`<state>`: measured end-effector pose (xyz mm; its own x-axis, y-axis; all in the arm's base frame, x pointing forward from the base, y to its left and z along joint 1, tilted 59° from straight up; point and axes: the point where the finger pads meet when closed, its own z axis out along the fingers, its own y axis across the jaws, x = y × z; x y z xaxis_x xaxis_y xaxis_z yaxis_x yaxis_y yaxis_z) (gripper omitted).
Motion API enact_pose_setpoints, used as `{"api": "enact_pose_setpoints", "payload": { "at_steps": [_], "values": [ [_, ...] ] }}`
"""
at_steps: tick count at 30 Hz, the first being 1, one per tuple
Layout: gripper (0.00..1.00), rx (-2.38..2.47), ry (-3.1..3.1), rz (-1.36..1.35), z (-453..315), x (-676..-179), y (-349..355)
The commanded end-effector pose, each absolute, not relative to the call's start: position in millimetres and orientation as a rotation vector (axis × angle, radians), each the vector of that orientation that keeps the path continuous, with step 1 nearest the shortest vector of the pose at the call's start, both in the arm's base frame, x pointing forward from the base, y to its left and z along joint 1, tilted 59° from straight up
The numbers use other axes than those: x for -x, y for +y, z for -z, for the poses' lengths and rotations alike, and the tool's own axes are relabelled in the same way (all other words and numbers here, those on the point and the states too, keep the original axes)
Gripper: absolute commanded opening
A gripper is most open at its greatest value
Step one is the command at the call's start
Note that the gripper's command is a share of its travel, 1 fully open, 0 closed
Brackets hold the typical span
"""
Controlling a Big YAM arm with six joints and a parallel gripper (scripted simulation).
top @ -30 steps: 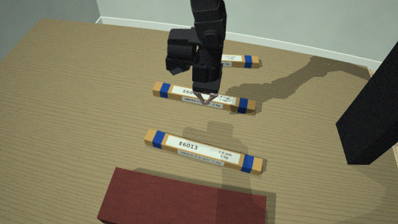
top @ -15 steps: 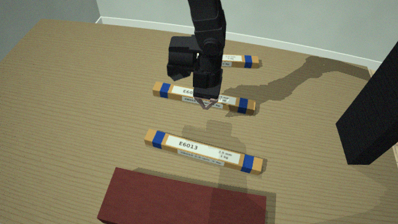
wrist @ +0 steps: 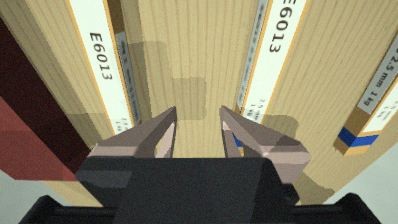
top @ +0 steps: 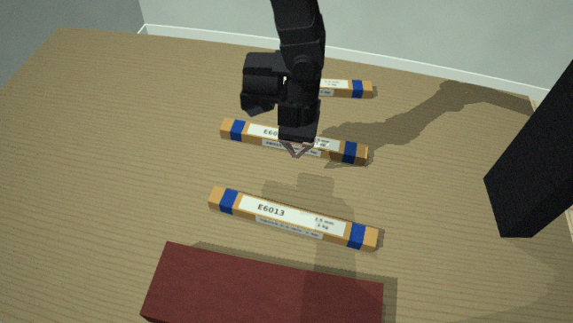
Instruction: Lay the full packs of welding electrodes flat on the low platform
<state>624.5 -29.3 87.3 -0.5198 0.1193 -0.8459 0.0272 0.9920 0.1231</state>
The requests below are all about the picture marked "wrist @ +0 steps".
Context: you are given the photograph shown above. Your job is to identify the tan cardboard pack with blue bands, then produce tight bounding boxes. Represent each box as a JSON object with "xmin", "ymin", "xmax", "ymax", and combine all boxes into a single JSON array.
[{"xmin": 66, "ymin": 0, "xmax": 142, "ymax": 135}]

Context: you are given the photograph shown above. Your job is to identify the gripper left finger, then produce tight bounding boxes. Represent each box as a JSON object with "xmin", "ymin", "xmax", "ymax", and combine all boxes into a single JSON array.
[{"xmin": 87, "ymin": 106, "xmax": 177, "ymax": 158}]

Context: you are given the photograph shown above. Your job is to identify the dark red low platform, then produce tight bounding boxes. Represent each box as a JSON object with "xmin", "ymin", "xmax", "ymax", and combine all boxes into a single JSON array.
[{"xmin": 0, "ymin": 17, "xmax": 91, "ymax": 181}]

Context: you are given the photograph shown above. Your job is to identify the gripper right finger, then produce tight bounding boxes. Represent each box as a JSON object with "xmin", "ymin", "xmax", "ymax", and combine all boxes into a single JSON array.
[{"xmin": 220, "ymin": 106, "xmax": 311, "ymax": 185}]

